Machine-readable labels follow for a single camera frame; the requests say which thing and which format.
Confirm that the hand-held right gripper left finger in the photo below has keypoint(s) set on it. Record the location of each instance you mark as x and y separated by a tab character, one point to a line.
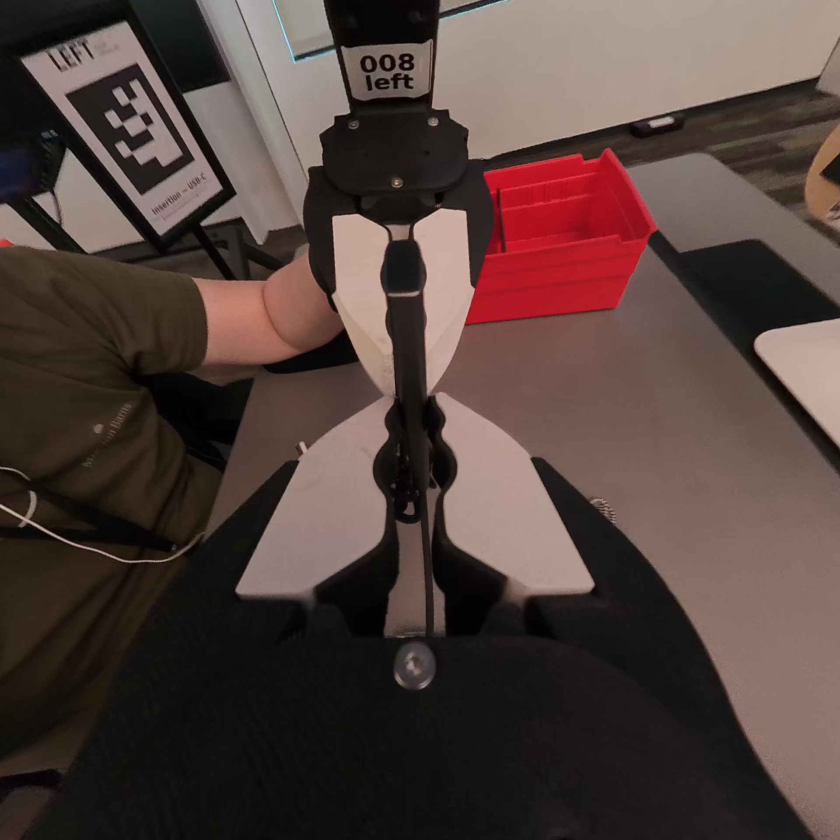
321	525

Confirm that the flat black floor device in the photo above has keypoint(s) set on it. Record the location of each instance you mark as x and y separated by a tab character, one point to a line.
658	124

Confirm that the white tablet stand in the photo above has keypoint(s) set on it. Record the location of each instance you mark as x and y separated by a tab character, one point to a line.
807	374

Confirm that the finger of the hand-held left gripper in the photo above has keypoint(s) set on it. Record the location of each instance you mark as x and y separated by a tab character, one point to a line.
361	289
449	282

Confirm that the red plastic bin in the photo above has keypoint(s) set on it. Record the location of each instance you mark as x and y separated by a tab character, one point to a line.
558	289

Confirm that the person's left forearm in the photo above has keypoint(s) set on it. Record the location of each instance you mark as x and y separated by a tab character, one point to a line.
275	315

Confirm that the large grid window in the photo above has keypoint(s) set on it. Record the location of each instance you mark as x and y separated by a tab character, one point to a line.
308	26

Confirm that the framed marker tag sign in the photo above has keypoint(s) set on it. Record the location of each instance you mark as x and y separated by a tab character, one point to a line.
131	118

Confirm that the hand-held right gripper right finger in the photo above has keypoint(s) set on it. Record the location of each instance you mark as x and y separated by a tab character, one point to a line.
512	518

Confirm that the black stand with small screen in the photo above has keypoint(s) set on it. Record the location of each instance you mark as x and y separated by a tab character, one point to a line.
19	164

